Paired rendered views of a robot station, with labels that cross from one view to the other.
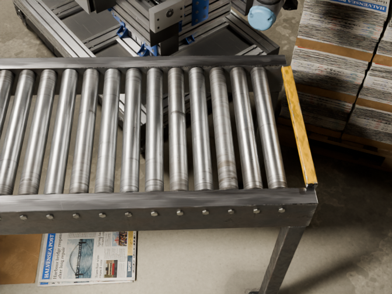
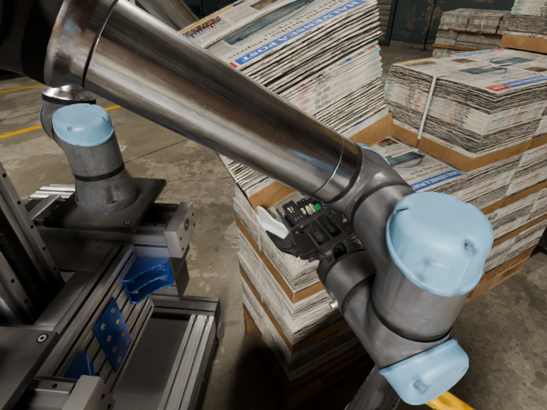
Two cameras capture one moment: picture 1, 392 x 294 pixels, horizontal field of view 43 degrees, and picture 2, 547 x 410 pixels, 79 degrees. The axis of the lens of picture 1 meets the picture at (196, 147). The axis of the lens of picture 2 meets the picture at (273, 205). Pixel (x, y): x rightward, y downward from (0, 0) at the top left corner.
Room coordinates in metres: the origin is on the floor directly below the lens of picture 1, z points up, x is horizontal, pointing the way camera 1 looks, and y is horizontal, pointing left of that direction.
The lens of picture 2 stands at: (1.11, 0.05, 1.30)
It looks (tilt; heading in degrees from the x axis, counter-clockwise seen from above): 35 degrees down; 316
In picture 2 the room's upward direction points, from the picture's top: straight up
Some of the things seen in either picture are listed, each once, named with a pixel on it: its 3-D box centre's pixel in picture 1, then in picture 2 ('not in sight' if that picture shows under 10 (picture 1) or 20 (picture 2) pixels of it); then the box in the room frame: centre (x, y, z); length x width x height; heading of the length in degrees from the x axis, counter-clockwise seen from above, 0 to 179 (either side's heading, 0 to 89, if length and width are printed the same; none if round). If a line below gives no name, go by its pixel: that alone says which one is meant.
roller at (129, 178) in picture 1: (131, 129); not in sight; (0.89, 0.18, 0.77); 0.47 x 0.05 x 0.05; 5
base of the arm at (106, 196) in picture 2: not in sight; (103, 181); (1.93, -0.13, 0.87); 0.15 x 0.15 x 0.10
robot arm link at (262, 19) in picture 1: (265, 9); (401, 334); (1.17, -0.18, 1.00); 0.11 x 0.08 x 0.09; 159
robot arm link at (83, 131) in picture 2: not in sight; (88, 137); (1.94, -0.13, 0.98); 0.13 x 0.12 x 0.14; 179
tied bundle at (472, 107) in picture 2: not in sight; (456, 106); (1.47, -1.10, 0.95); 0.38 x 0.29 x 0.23; 164
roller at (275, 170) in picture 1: (267, 126); not in sight; (0.92, -0.20, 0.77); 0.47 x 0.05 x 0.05; 5
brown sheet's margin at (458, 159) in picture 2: not in sight; (448, 133); (1.47, -1.10, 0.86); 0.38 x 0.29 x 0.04; 164
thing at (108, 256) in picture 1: (90, 247); not in sight; (0.88, 0.41, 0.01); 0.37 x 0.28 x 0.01; 95
